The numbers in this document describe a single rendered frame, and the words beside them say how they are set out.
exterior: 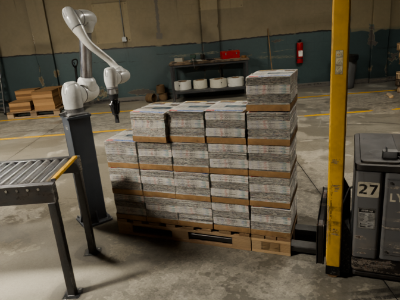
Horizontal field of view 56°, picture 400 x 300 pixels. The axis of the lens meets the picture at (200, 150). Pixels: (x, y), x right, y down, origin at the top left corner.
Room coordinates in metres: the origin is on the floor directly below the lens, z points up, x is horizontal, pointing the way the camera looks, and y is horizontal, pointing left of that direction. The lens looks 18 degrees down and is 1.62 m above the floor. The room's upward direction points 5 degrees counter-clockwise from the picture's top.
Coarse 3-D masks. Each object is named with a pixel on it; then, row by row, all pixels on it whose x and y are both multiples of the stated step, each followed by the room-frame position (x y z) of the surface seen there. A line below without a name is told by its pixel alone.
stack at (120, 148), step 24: (120, 144) 2.84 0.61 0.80; (144, 144) 2.77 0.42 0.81; (168, 144) 2.69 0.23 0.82; (192, 144) 2.62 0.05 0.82; (216, 144) 2.56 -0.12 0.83; (240, 144) 2.50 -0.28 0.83; (120, 168) 2.86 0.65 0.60; (240, 168) 2.49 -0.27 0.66; (168, 192) 2.71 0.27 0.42; (192, 192) 2.63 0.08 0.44; (216, 192) 2.56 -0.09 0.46; (240, 192) 2.49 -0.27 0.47; (144, 216) 2.80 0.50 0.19; (168, 216) 2.72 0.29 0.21; (192, 216) 2.64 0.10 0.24; (216, 216) 2.56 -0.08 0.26; (240, 216) 2.49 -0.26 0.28; (192, 240) 2.64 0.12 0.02; (240, 240) 2.50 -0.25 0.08
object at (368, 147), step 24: (360, 144) 2.39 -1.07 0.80; (384, 144) 2.35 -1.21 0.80; (360, 168) 2.06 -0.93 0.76; (384, 168) 2.01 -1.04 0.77; (360, 192) 2.05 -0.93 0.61; (384, 192) 2.02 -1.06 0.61; (360, 216) 2.05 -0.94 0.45; (384, 216) 2.01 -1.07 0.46; (360, 240) 2.05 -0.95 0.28; (384, 240) 2.00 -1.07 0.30; (360, 264) 2.04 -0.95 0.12; (384, 264) 1.99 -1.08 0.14
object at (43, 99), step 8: (32, 88) 9.14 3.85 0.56; (40, 88) 9.21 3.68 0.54; (48, 88) 8.88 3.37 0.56; (56, 88) 8.75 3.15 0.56; (16, 96) 8.86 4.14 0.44; (24, 96) 8.86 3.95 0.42; (32, 96) 8.46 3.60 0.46; (40, 96) 8.45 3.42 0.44; (48, 96) 8.45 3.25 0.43; (56, 96) 8.67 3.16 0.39; (16, 104) 8.45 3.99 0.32; (24, 104) 8.45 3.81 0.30; (32, 104) 8.59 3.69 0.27; (40, 104) 8.44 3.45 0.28; (48, 104) 8.44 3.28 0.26; (56, 104) 8.52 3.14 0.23; (8, 112) 8.47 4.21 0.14; (16, 112) 8.44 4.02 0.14; (32, 112) 8.43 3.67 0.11; (56, 112) 8.42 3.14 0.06
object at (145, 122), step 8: (136, 112) 2.76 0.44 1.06; (144, 112) 2.73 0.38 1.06; (152, 112) 2.70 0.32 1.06; (160, 112) 2.69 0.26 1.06; (136, 120) 2.76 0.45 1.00; (144, 120) 2.74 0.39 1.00; (152, 120) 2.71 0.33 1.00; (160, 120) 2.68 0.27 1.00; (136, 128) 2.77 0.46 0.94; (144, 128) 2.74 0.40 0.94; (152, 128) 2.72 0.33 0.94; (160, 128) 2.69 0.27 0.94; (168, 128) 2.73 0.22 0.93; (152, 136) 2.71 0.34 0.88; (160, 136) 2.69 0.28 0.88
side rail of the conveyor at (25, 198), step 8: (24, 184) 2.15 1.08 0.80; (32, 184) 2.14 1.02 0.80; (40, 184) 2.13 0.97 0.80; (48, 184) 2.12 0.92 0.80; (0, 192) 2.12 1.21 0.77; (8, 192) 2.12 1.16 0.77; (16, 192) 2.12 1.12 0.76; (24, 192) 2.12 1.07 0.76; (32, 192) 2.11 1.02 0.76; (40, 192) 2.11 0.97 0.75; (48, 192) 2.11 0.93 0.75; (56, 192) 2.14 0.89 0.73; (0, 200) 2.12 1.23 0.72; (8, 200) 2.12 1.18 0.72; (16, 200) 2.12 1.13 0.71; (24, 200) 2.12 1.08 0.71; (32, 200) 2.12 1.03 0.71; (40, 200) 2.11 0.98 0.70; (48, 200) 2.11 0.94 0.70; (56, 200) 2.12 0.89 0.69
